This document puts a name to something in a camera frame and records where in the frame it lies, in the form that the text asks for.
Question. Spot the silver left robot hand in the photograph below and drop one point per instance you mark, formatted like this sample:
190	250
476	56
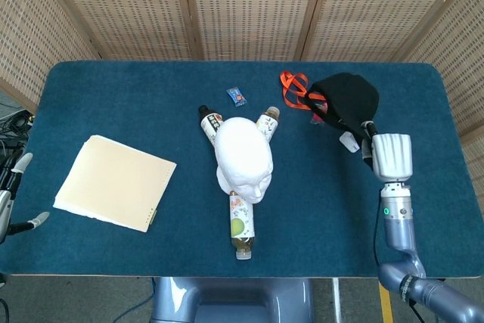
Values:
7	202

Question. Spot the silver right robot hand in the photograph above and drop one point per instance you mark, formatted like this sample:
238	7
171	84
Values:
391	156

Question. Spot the black cap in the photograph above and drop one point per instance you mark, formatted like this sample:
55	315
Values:
348	96

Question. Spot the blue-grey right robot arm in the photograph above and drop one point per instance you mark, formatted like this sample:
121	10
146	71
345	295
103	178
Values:
397	217

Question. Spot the white foam mannequin head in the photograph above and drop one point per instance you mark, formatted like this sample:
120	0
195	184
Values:
244	149

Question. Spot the white ID badge card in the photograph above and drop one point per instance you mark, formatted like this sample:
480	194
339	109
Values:
349	143

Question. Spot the small red packet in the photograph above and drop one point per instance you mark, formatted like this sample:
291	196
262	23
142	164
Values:
317	118

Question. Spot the tea bottle with cream label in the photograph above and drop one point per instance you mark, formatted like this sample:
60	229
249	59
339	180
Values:
267	122

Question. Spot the blue table mat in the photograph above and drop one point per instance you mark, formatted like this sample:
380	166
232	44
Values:
113	103

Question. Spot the white table leg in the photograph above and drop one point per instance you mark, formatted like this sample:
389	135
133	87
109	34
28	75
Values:
336	300

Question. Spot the tea bottle with green apple label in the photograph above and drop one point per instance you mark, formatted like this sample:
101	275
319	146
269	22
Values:
242	224

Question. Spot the blue candy packet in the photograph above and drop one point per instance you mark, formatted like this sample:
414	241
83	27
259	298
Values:
236	96

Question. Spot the dark bottle with white label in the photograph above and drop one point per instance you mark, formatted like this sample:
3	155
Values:
208	122

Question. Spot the woven folding screen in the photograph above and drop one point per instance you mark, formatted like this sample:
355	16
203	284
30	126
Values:
246	5

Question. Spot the blue-grey robot torso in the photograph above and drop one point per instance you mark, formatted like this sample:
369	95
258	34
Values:
230	300

